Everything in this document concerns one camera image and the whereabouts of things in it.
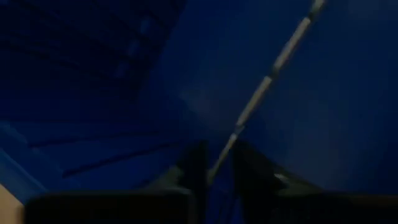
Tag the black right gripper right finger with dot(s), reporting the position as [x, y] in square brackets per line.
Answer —
[258, 177]

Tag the large blue plastic bin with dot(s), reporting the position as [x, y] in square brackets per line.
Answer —
[93, 77]

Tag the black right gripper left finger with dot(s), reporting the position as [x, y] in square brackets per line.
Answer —
[192, 174]

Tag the long grey slotted divider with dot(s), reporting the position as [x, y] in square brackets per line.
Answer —
[290, 43]

